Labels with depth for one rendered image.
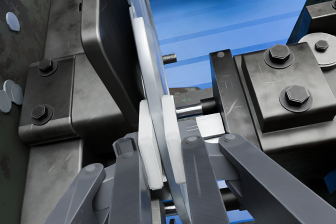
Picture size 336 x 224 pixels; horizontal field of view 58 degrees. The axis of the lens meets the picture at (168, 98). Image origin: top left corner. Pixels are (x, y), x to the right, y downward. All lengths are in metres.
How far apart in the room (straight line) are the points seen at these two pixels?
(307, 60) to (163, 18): 1.90
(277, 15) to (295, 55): 1.80
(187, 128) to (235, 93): 0.23
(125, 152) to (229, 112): 0.25
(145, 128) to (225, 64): 0.28
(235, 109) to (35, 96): 0.24
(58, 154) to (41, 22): 0.20
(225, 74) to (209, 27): 1.70
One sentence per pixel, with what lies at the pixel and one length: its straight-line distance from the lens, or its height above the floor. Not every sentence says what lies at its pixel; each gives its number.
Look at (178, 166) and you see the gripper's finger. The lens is 0.16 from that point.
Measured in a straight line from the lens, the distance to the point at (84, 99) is 0.31.
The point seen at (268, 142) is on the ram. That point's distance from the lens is 0.37.
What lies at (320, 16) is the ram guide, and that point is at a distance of 0.44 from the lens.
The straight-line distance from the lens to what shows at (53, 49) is 0.42.
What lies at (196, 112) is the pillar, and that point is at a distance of 0.54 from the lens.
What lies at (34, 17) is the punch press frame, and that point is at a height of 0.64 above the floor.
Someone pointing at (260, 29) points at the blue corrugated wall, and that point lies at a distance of 2.13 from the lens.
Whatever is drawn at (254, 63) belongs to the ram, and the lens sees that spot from 0.39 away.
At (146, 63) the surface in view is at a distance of 0.18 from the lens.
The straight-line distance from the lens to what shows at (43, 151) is 0.34.
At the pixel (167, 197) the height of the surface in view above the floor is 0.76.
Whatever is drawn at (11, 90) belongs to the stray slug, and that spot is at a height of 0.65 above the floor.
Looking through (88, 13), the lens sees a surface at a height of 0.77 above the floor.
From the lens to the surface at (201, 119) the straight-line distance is 0.45.
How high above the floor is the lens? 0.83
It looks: 5 degrees down
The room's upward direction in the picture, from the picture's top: 79 degrees clockwise
